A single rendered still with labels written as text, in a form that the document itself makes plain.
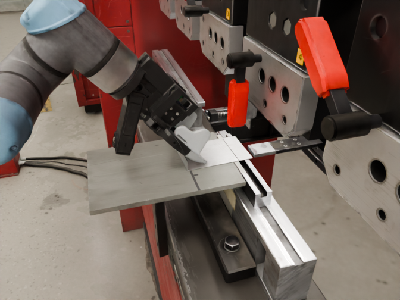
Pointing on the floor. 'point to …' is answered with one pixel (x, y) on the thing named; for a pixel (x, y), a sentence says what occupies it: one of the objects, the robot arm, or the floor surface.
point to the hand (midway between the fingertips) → (193, 152)
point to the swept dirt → (149, 264)
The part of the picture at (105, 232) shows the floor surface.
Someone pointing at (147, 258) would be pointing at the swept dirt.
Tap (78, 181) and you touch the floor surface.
